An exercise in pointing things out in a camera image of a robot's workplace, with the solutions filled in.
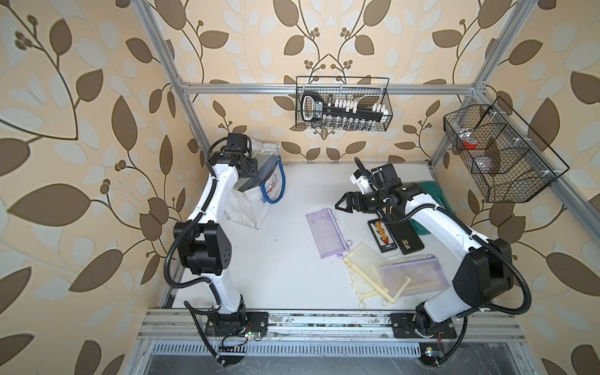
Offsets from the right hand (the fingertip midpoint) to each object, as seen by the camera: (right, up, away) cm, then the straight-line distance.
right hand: (344, 206), depth 82 cm
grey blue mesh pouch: (-30, +17, +9) cm, 36 cm away
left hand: (-38, +15, +5) cm, 41 cm away
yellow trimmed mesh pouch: (+9, -25, 0) cm, 27 cm away
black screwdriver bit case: (+17, -13, +11) cm, 24 cm away
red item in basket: (+44, +22, -2) cm, 49 cm away
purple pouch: (-5, -14, +12) cm, 19 cm away
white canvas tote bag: (-35, -1, +5) cm, 36 cm away
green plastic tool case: (+44, +4, +20) cm, 48 cm away
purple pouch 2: (+24, -25, -1) cm, 35 cm away
